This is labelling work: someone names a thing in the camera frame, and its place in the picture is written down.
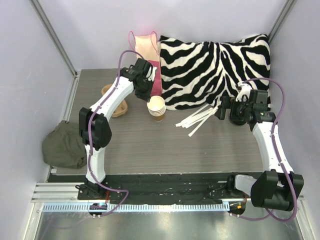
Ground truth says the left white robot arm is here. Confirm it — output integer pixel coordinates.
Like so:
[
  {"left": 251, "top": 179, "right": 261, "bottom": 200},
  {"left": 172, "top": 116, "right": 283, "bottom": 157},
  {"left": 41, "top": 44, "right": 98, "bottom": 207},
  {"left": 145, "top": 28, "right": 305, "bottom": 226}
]
[{"left": 77, "top": 58, "right": 158, "bottom": 200}]

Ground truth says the white wrapped straw long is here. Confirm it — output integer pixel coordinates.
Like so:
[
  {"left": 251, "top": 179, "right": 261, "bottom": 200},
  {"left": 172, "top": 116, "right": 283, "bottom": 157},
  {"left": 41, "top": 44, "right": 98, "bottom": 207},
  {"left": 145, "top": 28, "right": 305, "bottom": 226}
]
[{"left": 188, "top": 106, "right": 219, "bottom": 137}]

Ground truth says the zebra print pillow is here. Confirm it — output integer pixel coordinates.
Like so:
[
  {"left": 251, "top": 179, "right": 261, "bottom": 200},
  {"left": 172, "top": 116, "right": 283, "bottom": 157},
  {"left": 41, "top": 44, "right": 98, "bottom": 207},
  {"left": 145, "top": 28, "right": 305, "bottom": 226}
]
[{"left": 158, "top": 34, "right": 271, "bottom": 111}]

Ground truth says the olive green cloth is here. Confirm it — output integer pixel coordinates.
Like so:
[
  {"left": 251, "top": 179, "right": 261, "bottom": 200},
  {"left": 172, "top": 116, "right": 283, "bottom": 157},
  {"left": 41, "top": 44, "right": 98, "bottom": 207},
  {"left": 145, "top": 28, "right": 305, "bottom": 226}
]
[{"left": 41, "top": 120, "right": 87, "bottom": 169}]

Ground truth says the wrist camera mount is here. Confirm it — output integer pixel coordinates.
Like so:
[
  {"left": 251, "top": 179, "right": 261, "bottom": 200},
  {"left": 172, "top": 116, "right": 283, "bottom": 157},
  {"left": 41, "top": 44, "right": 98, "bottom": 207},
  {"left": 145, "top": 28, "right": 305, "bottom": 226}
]
[
  {"left": 237, "top": 81, "right": 252, "bottom": 99},
  {"left": 145, "top": 65, "right": 158, "bottom": 82}
]

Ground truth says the stack of paper cups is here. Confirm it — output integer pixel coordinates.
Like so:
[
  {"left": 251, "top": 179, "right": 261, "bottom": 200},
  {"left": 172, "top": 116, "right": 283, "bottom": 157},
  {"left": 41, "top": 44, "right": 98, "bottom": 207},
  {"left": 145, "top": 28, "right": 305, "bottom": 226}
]
[{"left": 146, "top": 96, "right": 166, "bottom": 122}]

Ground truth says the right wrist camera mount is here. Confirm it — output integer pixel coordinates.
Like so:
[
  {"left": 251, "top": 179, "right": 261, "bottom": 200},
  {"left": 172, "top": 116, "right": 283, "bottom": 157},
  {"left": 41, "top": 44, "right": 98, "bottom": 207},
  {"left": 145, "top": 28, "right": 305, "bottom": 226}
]
[{"left": 237, "top": 81, "right": 252, "bottom": 99}]

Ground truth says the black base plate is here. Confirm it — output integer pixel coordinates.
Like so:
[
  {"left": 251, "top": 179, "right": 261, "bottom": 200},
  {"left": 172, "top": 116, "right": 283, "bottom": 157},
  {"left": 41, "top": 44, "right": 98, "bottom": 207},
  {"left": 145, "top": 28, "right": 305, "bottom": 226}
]
[{"left": 75, "top": 172, "right": 247, "bottom": 205}]

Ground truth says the pink paper gift bag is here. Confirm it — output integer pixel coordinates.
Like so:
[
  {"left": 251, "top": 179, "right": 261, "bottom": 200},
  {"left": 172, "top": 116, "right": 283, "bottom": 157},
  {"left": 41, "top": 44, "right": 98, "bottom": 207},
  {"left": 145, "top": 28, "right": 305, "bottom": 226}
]
[{"left": 128, "top": 31, "right": 163, "bottom": 96}]

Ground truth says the stack of black lids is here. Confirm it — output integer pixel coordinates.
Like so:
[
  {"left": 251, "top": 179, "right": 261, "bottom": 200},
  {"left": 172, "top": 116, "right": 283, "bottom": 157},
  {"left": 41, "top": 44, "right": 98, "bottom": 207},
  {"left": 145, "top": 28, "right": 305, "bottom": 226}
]
[{"left": 230, "top": 116, "right": 247, "bottom": 126}]

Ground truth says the brown pulp cup carrier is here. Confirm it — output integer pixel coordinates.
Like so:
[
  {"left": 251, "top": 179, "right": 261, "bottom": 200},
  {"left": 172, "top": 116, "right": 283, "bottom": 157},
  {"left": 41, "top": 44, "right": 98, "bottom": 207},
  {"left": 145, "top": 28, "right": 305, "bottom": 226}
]
[{"left": 101, "top": 84, "right": 128, "bottom": 118}]

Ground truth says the aluminium rail frame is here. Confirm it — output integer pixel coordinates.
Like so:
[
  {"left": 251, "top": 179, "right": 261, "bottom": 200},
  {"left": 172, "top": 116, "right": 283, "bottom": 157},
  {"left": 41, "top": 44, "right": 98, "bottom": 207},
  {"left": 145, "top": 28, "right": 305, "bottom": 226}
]
[{"left": 31, "top": 182, "right": 80, "bottom": 203}]

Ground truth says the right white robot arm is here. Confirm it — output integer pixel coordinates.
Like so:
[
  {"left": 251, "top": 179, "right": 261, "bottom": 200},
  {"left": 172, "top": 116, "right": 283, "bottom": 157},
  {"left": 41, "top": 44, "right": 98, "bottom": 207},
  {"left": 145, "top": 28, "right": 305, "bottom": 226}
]
[{"left": 215, "top": 89, "right": 304, "bottom": 212}]

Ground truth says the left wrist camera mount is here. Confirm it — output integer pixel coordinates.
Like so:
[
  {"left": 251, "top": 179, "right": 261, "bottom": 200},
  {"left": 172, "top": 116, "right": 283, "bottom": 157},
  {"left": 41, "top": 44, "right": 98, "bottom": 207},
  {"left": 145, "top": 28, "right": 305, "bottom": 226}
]
[{"left": 145, "top": 65, "right": 158, "bottom": 82}]

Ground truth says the white slotted cable duct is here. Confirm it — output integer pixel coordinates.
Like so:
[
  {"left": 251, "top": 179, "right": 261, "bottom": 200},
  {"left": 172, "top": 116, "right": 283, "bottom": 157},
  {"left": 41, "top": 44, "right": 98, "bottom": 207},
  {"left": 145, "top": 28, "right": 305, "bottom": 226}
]
[{"left": 42, "top": 202, "right": 230, "bottom": 213}]

